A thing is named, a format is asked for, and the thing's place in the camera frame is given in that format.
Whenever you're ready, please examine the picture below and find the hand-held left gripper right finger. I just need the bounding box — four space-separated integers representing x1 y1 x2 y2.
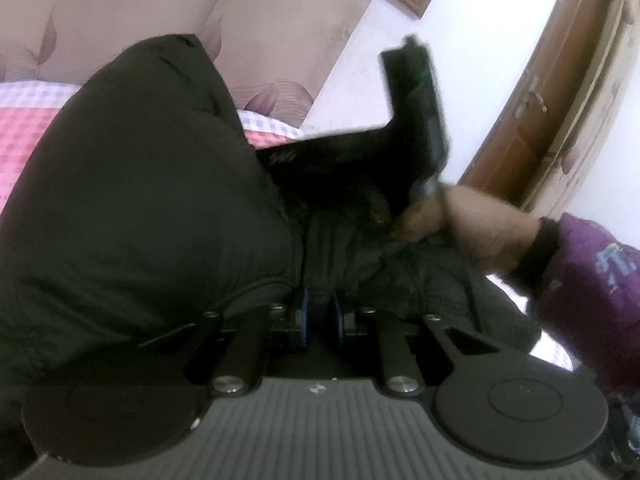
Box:
329 292 502 397

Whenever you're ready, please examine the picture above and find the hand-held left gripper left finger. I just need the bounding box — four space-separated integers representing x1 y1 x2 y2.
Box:
137 289 309 399

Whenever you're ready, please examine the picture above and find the large black padded jacket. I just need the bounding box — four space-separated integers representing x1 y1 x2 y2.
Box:
0 34 544 463

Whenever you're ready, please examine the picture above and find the person's right forearm purple sleeve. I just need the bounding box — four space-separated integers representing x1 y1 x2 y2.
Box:
513 212 640 401

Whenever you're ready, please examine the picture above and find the person's right hand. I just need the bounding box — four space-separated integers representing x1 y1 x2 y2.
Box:
392 184 547 278

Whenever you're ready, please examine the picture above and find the brown wooden door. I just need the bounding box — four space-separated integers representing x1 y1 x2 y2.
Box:
458 0 631 214

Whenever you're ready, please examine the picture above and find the pink white checkered bed sheet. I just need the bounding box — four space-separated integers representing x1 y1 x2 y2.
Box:
0 80 577 374

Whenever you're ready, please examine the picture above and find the metal door handle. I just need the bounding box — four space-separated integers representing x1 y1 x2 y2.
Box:
518 76 548 113

